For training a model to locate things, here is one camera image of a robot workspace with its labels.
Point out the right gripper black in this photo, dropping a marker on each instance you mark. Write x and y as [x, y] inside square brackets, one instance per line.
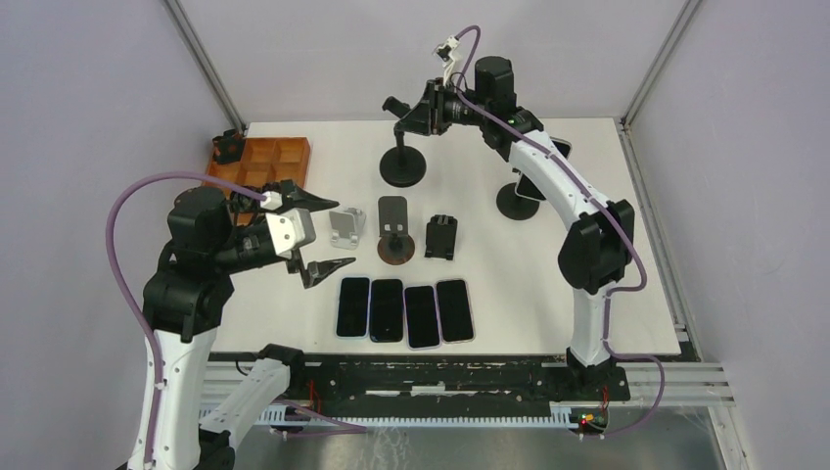
[428, 117]

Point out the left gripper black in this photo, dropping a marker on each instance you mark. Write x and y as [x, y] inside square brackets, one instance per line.
[299, 195]

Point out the silver folding phone stand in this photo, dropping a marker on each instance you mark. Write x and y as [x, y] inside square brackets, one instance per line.
[346, 228]

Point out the phone stand brown round base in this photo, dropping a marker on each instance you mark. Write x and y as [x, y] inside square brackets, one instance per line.
[396, 246]

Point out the phone with light blue case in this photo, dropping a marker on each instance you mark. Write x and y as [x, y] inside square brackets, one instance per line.
[353, 307]

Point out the black phone dark case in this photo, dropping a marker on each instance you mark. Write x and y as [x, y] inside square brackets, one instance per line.
[386, 311]

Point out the black folding phone stand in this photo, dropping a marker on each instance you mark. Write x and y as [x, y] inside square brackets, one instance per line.
[441, 235]

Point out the phone with white case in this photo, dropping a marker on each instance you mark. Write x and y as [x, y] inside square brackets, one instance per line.
[526, 188]
[421, 316]

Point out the phone with white case centre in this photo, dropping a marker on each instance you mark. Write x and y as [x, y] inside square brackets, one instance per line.
[421, 316]

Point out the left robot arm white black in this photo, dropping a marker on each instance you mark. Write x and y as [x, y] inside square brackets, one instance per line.
[217, 229]

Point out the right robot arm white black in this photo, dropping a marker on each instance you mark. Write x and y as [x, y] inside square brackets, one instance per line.
[599, 242]

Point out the wooden compartment tray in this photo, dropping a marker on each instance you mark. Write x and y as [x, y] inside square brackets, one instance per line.
[267, 160]

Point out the small black orange clamp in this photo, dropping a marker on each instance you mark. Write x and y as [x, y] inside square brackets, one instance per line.
[228, 148]

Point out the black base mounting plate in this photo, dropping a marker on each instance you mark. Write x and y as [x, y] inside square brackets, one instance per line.
[446, 386]

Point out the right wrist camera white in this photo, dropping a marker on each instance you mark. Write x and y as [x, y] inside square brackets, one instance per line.
[447, 53]

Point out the aluminium frame rail right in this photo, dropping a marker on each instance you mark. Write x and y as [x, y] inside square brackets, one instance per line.
[676, 32]

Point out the aluminium frame rail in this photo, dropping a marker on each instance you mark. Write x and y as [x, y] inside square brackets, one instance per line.
[676, 32]
[204, 63]

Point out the aluminium frame rail left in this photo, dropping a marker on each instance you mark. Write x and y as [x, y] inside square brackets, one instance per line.
[204, 63]

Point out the white slotted cable duct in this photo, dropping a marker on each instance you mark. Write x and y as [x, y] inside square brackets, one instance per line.
[559, 418]

